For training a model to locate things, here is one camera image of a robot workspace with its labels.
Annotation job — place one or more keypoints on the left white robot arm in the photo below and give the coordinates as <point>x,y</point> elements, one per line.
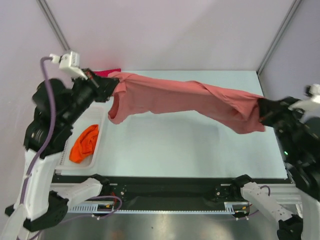
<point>57,109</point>

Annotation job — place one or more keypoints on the aluminium frame post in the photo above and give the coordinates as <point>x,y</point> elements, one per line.
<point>54,25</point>
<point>293,9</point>

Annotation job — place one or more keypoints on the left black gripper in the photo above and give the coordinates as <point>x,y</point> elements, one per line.
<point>103,90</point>

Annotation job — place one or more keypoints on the salmon pink t shirt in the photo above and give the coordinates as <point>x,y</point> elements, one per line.
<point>137,94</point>

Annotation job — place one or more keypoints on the orange t shirt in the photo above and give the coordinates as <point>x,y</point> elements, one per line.
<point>85,144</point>

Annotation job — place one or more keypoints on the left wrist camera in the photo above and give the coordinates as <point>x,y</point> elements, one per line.
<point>69,63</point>

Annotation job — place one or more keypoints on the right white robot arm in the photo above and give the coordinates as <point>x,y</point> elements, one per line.
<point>300,143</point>

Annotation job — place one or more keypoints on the left aluminium frame post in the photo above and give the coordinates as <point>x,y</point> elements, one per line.
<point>54,25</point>

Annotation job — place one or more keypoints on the white plastic basket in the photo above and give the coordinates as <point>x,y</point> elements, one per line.
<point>95,114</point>

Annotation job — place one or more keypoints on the white slotted cable duct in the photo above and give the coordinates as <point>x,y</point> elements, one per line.
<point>223,208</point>

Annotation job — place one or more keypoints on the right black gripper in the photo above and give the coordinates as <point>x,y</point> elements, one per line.
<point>268,108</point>

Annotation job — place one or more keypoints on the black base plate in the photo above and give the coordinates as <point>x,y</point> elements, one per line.
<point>171,193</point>

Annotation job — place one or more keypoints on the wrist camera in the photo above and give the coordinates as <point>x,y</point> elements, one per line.
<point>69,63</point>
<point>312,102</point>

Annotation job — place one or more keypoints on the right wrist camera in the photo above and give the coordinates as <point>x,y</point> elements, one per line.
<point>312,102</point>

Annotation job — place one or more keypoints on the right aluminium frame post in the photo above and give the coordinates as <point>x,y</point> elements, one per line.
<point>293,9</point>

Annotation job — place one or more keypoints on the folded red t shirt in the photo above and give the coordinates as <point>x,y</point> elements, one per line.
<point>106,73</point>

